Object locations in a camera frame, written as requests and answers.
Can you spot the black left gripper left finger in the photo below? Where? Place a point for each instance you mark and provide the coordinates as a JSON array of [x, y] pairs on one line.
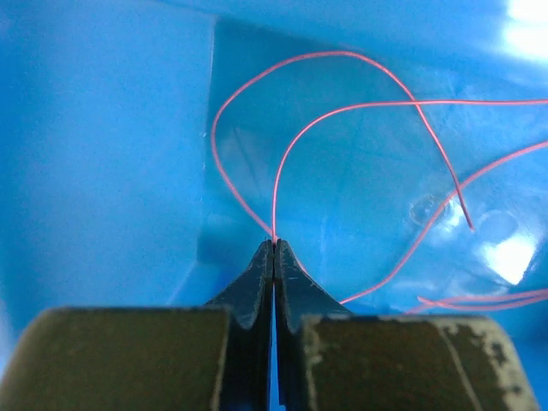
[[212, 357]]

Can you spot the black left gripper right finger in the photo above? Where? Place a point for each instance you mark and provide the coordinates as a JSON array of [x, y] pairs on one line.
[[332, 359]]

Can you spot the blue plastic divided bin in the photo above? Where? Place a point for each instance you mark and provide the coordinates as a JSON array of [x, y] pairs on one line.
[[399, 147]]

